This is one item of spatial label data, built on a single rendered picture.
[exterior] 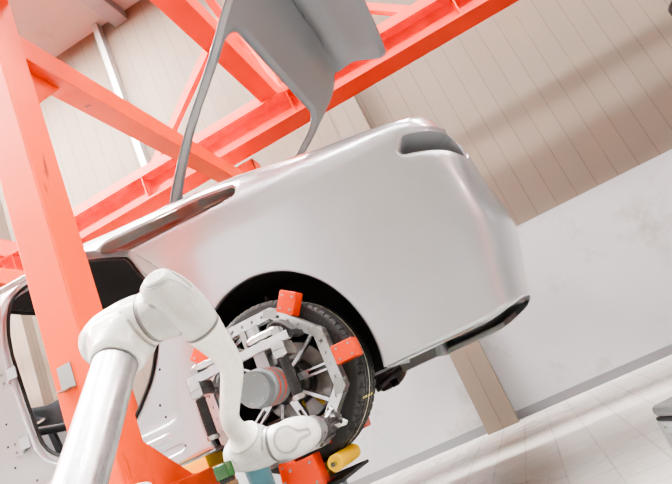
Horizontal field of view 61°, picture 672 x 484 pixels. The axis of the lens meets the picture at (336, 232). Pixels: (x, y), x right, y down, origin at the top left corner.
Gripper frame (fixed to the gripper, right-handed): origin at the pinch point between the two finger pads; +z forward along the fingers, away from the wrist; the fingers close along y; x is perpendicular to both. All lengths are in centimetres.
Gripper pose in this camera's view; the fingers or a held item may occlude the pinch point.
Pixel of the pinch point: (339, 422)
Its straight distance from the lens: 203.8
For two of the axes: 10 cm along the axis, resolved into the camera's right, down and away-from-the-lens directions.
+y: 3.3, -9.4, 0.6
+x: -8.7, -2.8, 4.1
